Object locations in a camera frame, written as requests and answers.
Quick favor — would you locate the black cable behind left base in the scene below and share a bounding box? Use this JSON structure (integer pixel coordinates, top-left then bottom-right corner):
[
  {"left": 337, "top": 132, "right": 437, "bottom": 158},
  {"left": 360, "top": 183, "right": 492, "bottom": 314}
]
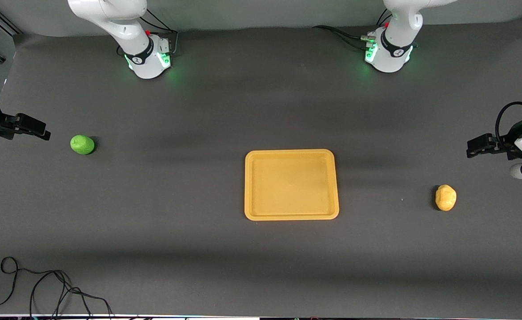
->
[{"left": 376, "top": 8, "right": 394, "bottom": 28}]

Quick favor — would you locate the dark aluminium frame rail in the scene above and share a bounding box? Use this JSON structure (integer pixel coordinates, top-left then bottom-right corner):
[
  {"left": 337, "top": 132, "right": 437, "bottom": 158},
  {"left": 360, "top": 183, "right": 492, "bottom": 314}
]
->
[{"left": 0, "top": 8, "right": 22, "bottom": 36}]

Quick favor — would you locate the yellow potato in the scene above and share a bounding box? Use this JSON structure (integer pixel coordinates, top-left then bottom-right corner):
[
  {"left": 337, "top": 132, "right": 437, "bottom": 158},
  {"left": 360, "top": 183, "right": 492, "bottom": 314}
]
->
[{"left": 435, "top": 184, "right": 457, "bottom": 212}]

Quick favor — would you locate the green lime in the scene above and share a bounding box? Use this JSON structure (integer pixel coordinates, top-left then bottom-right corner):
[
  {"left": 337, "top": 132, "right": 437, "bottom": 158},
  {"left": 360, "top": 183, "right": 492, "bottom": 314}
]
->
[{"left": 70, "top": 135, "right": 96, "bottom": 156}]

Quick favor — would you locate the yellow plastic tray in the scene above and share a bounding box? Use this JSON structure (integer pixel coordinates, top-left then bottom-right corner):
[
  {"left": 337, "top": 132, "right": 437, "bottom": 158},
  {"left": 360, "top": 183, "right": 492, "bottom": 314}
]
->
[{"left": 244, "top": 149, "right": 340, "bottom": 221}]

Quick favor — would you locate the dark grey table mat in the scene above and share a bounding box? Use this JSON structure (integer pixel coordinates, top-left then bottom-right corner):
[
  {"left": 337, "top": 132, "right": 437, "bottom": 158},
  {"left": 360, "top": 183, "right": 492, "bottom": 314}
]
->
[{"left": 0, "top": 16, "right": 522, "bottom": 318}]

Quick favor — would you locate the thin black loose cable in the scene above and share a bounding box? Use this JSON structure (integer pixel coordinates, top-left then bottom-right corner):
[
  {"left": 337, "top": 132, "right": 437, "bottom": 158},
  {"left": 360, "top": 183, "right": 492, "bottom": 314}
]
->
[{"left": 0, "top": 256, "right": 115, "bottom": 318}]

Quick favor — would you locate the black right base cable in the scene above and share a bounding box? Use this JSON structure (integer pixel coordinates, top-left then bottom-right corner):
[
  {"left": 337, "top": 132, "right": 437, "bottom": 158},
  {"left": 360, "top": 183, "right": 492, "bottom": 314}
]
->
[{"left": 139, "top": 8, "right": 179, "bottom": 56}]

